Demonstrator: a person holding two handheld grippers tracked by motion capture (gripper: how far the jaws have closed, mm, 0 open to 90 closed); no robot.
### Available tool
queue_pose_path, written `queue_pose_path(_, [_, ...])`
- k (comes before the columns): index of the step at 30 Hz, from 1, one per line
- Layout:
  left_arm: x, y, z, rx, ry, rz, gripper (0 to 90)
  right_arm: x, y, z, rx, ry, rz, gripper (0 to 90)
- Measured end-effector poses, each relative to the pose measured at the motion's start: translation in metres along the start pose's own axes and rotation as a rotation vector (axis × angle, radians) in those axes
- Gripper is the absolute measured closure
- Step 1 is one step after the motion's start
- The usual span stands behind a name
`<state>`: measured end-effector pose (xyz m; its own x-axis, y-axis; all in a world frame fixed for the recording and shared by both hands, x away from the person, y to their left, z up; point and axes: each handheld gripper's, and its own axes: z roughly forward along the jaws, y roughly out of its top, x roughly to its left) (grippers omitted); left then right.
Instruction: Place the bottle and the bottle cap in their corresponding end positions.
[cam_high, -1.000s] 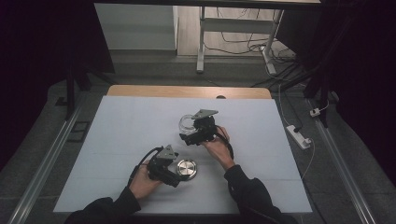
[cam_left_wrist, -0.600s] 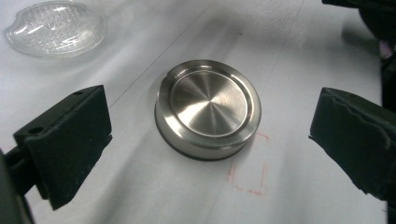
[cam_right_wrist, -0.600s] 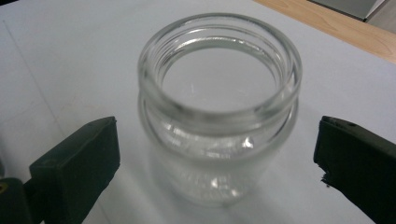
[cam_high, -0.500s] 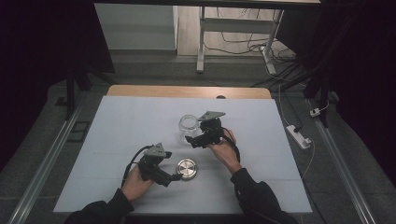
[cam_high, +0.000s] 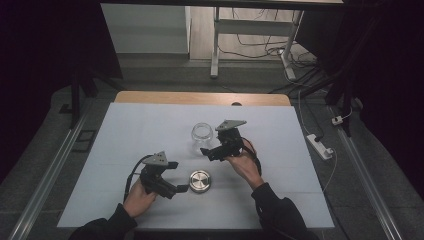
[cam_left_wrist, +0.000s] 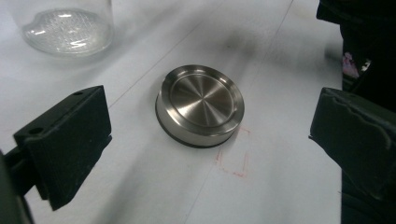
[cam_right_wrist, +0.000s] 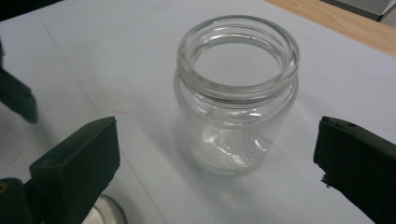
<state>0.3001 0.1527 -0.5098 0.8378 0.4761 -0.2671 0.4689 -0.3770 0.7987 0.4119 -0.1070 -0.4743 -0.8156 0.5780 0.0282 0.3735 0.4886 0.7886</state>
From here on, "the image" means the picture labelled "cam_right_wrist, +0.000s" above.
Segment silver metal jar lid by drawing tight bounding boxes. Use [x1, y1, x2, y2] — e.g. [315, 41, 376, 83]
[81, 193, 128, 224]

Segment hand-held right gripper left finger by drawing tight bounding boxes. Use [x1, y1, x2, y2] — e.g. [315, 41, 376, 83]
[28, 116, 121, 224]

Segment clear glass jar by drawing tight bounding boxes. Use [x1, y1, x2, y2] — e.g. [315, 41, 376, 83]
[173, 14, 301, 178]

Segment wooden table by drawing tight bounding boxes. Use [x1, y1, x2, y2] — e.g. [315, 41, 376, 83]
[263, 0, 396, 59]

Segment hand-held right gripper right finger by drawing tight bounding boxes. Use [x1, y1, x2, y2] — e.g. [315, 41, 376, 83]
[313, 115, 396, 224]

